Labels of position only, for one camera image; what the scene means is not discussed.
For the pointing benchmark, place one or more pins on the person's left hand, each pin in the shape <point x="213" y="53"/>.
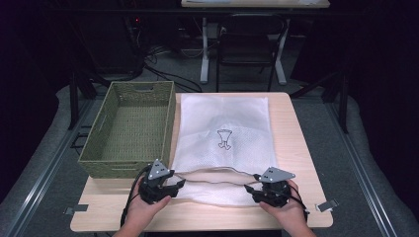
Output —
<point x="141" y="212"/>

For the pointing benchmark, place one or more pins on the black chair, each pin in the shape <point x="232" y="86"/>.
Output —
<point x="245" y="46"/>

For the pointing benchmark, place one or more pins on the black metal stand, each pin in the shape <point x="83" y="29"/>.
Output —
<point x="74" y="98"/>
<point x="342" y="98"/>

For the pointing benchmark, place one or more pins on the white-legged desk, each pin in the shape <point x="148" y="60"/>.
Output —
<point x="205" y="49"/>

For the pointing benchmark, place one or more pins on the metal floor rail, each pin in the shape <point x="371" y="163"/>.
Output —
<point x="42" y="174"/>
<point x="359" y="164"/>

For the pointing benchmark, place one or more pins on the green woven basket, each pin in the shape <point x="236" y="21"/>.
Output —
<point x="131" y="131"/>

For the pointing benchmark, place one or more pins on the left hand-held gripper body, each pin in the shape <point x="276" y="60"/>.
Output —
<point x="153" y="192"/>

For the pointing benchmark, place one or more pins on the black computer tower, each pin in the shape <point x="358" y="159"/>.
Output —
<point x="112" y="42"/>

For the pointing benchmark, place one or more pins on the person's right hand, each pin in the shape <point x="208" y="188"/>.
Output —
<point x="286" y="214"/>

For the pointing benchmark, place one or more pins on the white mesh laundry bag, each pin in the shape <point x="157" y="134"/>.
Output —
<point x="224" y="131"/>

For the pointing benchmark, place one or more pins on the black floor bracket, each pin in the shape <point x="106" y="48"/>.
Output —
<point x="79" y="136"/>

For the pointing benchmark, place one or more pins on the grey tape strip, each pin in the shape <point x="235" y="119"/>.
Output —
<point x="77" y="209"/>
<point x="327" y="205"/>

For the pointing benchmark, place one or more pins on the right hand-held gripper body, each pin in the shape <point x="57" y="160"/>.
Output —
<point x="275" y="194"/>

